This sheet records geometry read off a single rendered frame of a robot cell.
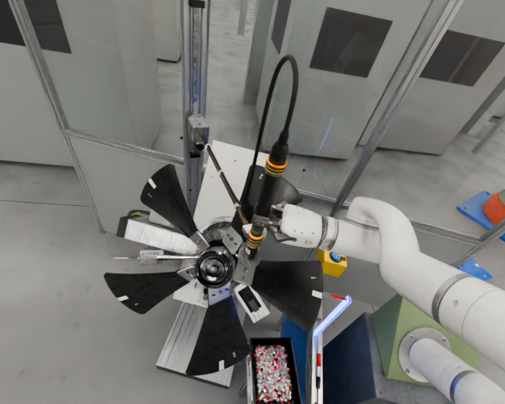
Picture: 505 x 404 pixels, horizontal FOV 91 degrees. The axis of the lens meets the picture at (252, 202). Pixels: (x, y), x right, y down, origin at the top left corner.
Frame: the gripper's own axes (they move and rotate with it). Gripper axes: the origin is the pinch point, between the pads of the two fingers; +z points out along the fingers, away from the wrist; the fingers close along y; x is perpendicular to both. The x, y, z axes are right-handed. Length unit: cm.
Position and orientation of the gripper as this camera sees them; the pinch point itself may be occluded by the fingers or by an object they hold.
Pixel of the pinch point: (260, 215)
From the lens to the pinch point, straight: 63.6
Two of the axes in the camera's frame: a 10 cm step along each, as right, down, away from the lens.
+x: 1.8, -7.0, -6.9
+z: -9.6, -2.7, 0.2
